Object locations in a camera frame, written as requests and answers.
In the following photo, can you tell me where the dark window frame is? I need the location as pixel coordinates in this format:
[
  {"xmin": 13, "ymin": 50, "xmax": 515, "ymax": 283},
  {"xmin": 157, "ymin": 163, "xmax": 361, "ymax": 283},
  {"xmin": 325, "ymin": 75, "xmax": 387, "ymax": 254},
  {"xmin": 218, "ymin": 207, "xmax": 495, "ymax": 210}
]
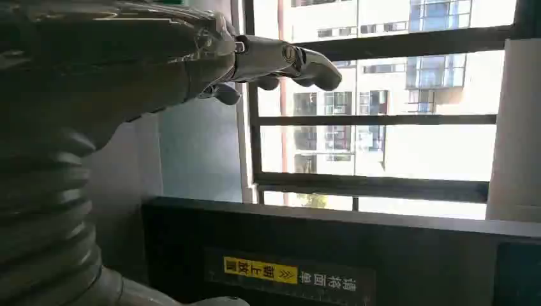
[{"xmin": 242, "ymin": 0, "xmax": 541, "ymax": 212}]

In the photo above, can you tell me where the white pillar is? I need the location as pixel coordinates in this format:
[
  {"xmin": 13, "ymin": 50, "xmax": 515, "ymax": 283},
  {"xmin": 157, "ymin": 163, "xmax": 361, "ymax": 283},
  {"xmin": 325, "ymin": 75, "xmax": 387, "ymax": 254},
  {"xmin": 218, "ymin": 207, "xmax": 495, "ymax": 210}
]
[{"xmin": 485, "ymin": 38, "xmax": 541, "ymax": 222}]

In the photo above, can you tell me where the black and yellow label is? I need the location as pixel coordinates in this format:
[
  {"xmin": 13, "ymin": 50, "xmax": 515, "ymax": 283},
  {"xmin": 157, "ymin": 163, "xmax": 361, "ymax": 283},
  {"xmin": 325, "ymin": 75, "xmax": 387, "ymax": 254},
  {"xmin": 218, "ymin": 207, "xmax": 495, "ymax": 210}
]
[{"xmin": 205, "ymin": 248, "xmax": 377, "ymax": 306}]

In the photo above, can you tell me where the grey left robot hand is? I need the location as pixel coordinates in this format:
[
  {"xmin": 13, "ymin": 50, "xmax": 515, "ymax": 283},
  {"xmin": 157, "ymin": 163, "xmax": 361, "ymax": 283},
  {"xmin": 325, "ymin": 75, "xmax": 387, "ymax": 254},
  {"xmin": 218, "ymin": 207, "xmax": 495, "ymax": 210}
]
[{"xmin": 0, "ymin": 0, "xmax": 343, "ymax": 149}]

